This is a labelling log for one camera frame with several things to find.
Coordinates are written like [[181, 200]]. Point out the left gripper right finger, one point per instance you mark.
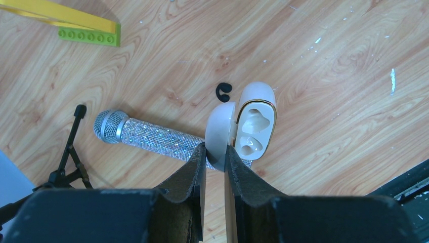
[[258, 212]]

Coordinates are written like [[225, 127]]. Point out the black earbud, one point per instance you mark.
[[222, 91]]

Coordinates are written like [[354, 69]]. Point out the white earbud charging case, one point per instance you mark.
[[247, 126]]

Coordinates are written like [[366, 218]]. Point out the silver glitter microphone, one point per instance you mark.
[[115, 126]]

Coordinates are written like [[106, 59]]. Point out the black mounting rail base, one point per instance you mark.
[[410, 190]]

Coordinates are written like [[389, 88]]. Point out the yellow green toy block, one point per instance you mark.
[[73, 25]]

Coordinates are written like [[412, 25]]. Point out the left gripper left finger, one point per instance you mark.
[[173, 211]]

